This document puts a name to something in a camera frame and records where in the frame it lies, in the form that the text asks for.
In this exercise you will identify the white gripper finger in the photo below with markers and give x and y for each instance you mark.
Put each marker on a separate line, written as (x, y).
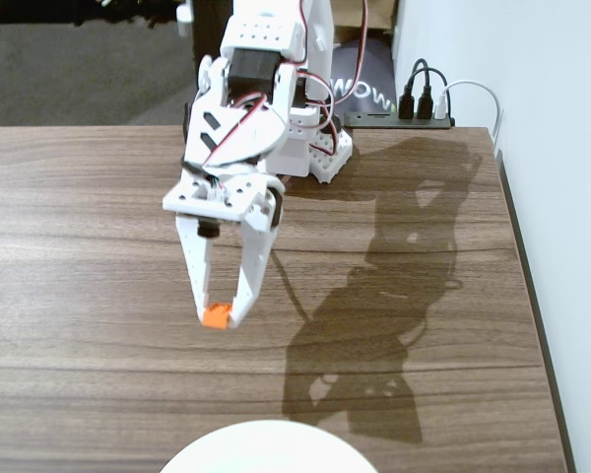
(256, 256)
(196, 256)

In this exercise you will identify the orange lego block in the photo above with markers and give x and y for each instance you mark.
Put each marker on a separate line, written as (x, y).
(216, 315)

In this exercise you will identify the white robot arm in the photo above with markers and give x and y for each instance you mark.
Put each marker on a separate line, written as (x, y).
(261, 128)

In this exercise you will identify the white round plate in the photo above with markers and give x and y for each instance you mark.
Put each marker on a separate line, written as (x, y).
(266, 448)

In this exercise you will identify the black power strip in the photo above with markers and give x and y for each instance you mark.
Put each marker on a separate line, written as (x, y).
(374, 119)

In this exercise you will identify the dark bag with white letters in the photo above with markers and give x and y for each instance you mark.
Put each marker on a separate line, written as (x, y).
(364, 69)

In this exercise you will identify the small white object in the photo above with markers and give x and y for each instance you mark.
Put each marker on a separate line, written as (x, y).
(184, 17)

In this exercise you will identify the brown cardboard box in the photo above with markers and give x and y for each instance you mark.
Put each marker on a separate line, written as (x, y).
(379, 12)

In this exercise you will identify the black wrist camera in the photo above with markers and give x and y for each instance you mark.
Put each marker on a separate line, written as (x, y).
(207, 229)

